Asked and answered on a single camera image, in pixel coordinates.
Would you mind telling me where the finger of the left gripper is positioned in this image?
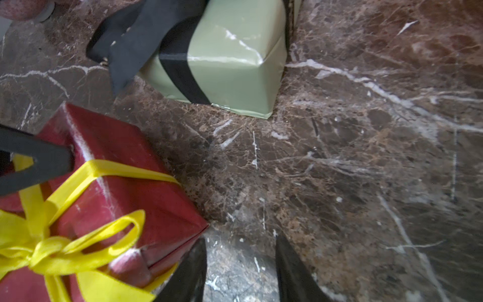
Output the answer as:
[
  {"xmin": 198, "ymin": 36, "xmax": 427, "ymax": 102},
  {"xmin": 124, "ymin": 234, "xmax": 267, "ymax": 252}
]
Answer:
[{"xmin": 1, "ymin": 125, "xmax": 74, "ymax": 196}]

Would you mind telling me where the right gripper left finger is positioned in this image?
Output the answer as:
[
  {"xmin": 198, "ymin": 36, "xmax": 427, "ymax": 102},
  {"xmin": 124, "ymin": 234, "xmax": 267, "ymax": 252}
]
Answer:
[{"xmin": 154, "ymin": 238, "xmax": 207, "ymax": 302}]

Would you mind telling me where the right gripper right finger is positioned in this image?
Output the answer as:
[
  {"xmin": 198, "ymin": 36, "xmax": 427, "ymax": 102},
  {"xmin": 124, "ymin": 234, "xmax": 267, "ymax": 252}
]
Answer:
[{"xmin": 275, "ymin": 235, "xmax": 331, "ymax": 302}]

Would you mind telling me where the dark red gift box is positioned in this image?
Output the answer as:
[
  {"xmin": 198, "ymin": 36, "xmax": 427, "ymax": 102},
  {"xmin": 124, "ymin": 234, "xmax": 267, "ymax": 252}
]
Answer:
[{"xmin": 1, "ymin": 103, "xmax": 208, "ymax": 301}]

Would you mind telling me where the yellow ribbon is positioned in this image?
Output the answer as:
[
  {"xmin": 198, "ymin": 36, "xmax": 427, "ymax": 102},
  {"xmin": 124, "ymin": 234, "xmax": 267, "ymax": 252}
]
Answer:
[{"xmin": 1, "ymin": 159, "xmax": 177, "ymax": 301}]

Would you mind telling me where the black ribbon on green box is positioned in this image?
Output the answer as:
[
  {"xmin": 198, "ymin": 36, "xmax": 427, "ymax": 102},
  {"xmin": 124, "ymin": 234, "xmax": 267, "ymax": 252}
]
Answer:
[{"xmin": 86, "ymin": 0, "xmax": 293, "ymax": 106}]

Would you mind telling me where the green gift box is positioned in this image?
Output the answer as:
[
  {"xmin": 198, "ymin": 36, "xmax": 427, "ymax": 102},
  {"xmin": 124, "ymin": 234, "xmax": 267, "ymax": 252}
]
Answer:
[{"xmin": 139, "ymin": 1, "xmax": 301, "ymax": 119}]

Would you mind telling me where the patterned ceramic bowl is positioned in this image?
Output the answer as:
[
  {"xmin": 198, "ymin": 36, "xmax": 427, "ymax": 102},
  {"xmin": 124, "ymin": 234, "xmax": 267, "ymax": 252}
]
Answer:
[{"xmin": 1, "ymin": 0, "xmax": 55, "ymax": 23}]

